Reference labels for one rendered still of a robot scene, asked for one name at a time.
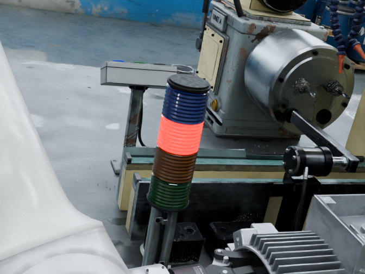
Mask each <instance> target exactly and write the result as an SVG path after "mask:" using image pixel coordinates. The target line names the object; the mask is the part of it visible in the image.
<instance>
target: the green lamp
mask: <svg viewBox="0 0 365 274"><path fill-rule="evenodd" d="M191 183H192V179H191V180H190V181H189V182H186V183H179V184H177V183H169V182H165V181H163V180H160V179H159V178H158V177H156V176H155V175H154V174H153V172H152V176H151V180H150V186H149V193H148V198H149V200H150V201H151V202H152V203H153V204H154V205H156V206H158V207H160V208H164V209H180V208H183V207H184V206H185V205H187V203H188V198H189V194H190V189H191Z"/></svg>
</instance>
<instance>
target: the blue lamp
mask: <svg viewBox="0 0 365 274"><path fill-rule="evenodd" d="M165 92H166V93H165V97H164V101H163V108H162V115H163V116H164V117H165V118H166V119H168V120H170V121H172V122H175V123H179V124H185V125H196V124H200V123H202V122H204V118H205V114H206V107H207V103H208V99H209V93H210V90H209V91H207V92H205V93H200V94H194V93H189V92H183V91H180V90H177V89H175V88H173V87H171V86H170V85H169V84H168V82H167V86H166V90H165Z"/></svg>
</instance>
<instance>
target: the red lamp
mask: <svg viewBox="0 0 365 274"><path fill-rule="evenodd" d="M203 123H204V122H202V123H200V124H196V125H185V124H179V123H175V122H172V121H170V120H168V119H166V118H165V117H164V116H163V115H162V114H161V120H160V127H159V133H158V140H157V145H158V146H159V147H160V148H162V149H163V150H165V151H167V152H169V153H173V154H179V155H189V154H194V153H196V152H197V151H198V149H199V148H198V147H199V143H200V137H201V133H202V130H203Z"/></svg>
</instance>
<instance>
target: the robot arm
mask: <svg viewBox="0 0 365 274"><path fill-rule="evenodd" d="M0 274H269V272H268V270H267V268H266V267H265V265H264V263H263V262H262V260H261V259H260V258H259V257H258V256H257V255H256V254H255V253H254V252H252V251H239V252H234V251H228V250H223V249H220V248H218V249H215V250H214V257H213V263H212V264H211V265H208V266H206V267H203V266H202V265H200V264H191V265H185V266H180V267H174V268H170V269H168V270H167V269H166V267H165V266H163V265H162V264H154V265H148V266H142V267H136V268H132V269H128V268H127V266H126V265H125V263H124V261H123V260H122V258H121V256H120V255H119V253H118V252H117V250H116V248H115V246H114V245H113V243H112V241H111V239H110V238H109V236H108V234H107V232H106V230H105V228H104V225H103V223H102V222H101V221H98V220H95V219H92V218H90V217H88V216H86V215H84V214H82V213H81V212H80V211H78V210H77V209H76V208H75V207H74V206H73V205H72V203H71V202H70V201H69V199H68V198H67V196H66V194H65V192H64V191H63V189H62V187H61V185H60V182H59V180H58V178H57V176H56V174H55V172H54V169H53V167H52V164H51V162H50V160H49V157H48V155H47V153H46V150H45V148H44V146H43V144H42V141H41V139H40V137H39V134H38V132H37V130H36V127H35V125H34V122H33V120H32V117H31V115H30V113H29V110H28V108H27V105H26V103H25V101H24V98H23V96H22V93H21V91H20V88H19V86H18V83H17V81H16V79H15V76H14V74H13V71H12V69H11V67H10V64H9V62H8V59H7V56H6V55H5V52H4V49H3V47H2V44H1V42H0Z"/></svg>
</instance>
